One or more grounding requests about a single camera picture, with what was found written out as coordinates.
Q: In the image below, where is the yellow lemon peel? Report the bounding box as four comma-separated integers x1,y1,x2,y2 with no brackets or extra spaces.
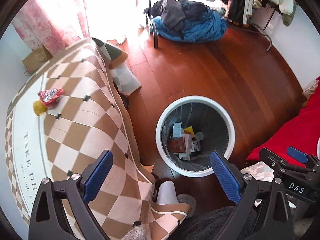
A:
33,100,47,116

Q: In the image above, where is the red snack wrapper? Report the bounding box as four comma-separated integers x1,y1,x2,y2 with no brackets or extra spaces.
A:
38,88,64,108

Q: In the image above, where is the clear plastic lid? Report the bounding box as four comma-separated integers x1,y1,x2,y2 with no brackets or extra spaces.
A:
195,132,204,141

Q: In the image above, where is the brown paper scrap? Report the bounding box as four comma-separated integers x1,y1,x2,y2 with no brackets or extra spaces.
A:
168,137,187,154

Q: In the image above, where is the white round trash bin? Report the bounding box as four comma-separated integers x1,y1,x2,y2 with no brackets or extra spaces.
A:
155,95,235,178

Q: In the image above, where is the pastel checkered bedsheet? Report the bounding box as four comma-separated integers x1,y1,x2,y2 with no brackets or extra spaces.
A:
241,161,274,182

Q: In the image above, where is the red blanket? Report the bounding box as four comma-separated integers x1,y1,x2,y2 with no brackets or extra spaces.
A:
247,86,320,167

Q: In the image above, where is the checkered brown table cloth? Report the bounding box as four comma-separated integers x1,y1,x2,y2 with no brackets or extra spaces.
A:
4,40,190,239

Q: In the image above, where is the white box in bin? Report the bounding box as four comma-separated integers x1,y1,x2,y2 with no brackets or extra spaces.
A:
172,122,184,139

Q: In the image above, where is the grey checkered cushion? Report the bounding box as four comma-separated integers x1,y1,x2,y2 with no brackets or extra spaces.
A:
110,62,142,96

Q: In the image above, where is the brown paper bag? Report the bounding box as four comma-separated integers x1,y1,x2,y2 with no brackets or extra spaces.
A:
22,46,53,74

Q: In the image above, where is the blue clothes pile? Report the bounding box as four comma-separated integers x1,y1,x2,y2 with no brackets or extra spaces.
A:
143,0,227,43

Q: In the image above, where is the pink floral curtain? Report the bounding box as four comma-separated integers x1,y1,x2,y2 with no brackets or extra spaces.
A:
11,0,90,55

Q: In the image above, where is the metal clothes rack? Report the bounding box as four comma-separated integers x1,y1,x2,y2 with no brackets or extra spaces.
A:
145,0,272,51

